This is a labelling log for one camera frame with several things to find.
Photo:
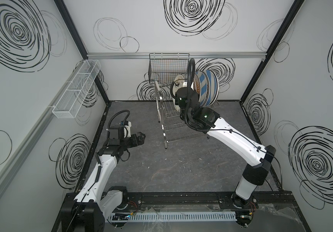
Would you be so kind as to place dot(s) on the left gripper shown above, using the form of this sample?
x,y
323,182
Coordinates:
x,y
137,138

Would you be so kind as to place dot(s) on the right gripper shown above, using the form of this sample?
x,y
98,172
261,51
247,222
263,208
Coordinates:
x,y
179,94

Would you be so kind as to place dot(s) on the cream floral plate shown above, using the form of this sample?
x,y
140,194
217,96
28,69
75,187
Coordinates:
x,y
179,82

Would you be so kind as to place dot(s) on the white plate red characters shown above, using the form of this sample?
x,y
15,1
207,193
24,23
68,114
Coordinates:
x,y
208,78

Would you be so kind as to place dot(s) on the blue white striped plate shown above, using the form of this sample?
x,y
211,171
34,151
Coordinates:
x,y
213,86

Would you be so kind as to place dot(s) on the green red rimmed white plate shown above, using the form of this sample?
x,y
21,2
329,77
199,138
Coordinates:
x,y
217,87

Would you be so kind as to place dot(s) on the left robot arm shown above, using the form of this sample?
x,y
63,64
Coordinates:
x,y
90,208

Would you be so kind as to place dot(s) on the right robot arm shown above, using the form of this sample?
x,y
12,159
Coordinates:
x,y
206,120

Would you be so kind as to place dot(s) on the stainless steel dish rack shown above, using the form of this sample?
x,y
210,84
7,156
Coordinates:
x,y
173,128

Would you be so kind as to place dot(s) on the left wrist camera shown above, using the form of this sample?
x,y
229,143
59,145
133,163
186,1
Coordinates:
x,y
127,128

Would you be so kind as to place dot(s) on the black wire basket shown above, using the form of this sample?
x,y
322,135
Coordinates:
x,y
165,67

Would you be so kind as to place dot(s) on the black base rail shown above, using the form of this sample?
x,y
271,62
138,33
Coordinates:
x,y
139,201

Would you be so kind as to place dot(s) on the white slotted cable duct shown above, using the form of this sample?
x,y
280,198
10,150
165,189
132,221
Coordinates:
x,y
173,217

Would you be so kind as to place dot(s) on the white wire wall shelf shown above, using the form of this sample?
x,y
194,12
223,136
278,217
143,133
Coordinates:
x,y
77,90

